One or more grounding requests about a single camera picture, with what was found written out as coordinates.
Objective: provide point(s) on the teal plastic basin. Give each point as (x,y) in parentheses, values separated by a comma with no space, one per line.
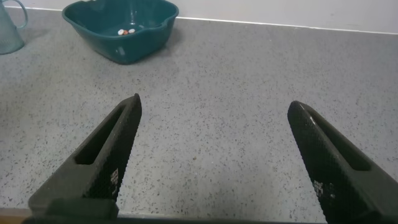
(136,45)

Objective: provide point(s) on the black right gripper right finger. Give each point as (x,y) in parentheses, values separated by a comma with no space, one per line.
(335,174)

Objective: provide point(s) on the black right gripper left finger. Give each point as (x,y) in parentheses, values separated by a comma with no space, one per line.
(102,165)

